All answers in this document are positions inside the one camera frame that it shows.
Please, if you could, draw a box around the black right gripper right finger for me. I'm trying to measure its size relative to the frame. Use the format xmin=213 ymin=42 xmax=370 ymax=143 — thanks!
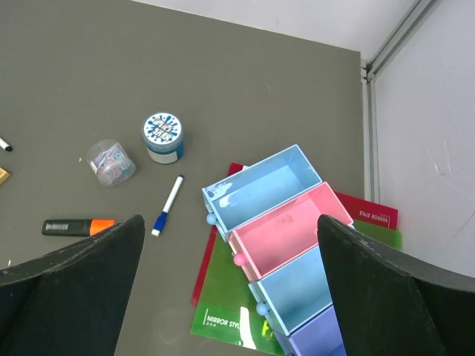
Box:
xmin=318 ymin=215 xmax=474 ymax=355

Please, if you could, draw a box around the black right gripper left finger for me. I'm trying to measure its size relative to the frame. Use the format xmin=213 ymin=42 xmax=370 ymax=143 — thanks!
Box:
xmin=1 ymin=215 xmax=145 ymax=355

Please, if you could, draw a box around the purple drawer bin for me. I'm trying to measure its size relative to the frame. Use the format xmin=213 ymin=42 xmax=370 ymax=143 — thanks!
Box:
xmin=274 ymin=306 xmax=347 ymax=356

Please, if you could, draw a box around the blue capped whiteboard marker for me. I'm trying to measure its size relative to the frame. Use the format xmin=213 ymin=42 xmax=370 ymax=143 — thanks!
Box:
xmin=151 ymin=174 xmax=184 ymax=237

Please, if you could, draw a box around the pink drawer bin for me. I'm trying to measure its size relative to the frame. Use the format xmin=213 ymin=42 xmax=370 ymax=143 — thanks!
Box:
xmin=228 ymin=182 xmax=353 ymax=282

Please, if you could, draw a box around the green transparent folder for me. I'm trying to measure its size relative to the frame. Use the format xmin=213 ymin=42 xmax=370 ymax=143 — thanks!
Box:
xmin=189 ymin=219 xmax=404 ymax=356

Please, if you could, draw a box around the black capped whiteboard marker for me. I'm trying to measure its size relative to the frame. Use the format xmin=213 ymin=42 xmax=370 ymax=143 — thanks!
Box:
xmin=0 ymin=138 xmax=13 ymax=152

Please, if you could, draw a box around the light blue end drawer bin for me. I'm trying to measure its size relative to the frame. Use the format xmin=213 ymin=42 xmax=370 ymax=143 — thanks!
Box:
xmin=202 ymin=145 xmax=323 ymax=242

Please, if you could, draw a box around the blue lidded round jar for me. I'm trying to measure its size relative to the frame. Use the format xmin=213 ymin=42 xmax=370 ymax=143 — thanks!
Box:
xmin=141 ymin=112 xmax=185 ymax=165

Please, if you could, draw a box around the orange capped black highlighter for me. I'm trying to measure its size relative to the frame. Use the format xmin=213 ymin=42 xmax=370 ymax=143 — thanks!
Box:
xmin=42 ymin=219 xmax=116 ymax=237

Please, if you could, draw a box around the clear jar of paper clips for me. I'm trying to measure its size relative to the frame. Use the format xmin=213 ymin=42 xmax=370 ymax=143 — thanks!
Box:
xmin=87 ymin=139 xmax=136 ymax=187

